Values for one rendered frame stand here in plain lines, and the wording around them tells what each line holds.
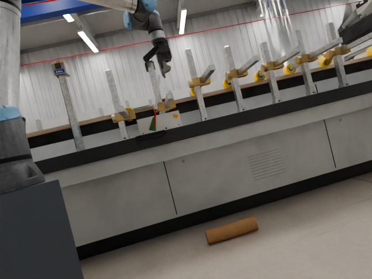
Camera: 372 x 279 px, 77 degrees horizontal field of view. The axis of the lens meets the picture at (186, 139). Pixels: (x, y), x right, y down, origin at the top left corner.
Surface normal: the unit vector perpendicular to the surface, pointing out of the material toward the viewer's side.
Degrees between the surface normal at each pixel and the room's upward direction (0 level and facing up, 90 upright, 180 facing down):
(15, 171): 70
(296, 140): 90
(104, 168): 90
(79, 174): 90
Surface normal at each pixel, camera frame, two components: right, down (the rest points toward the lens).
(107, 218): 0.13, -0.02
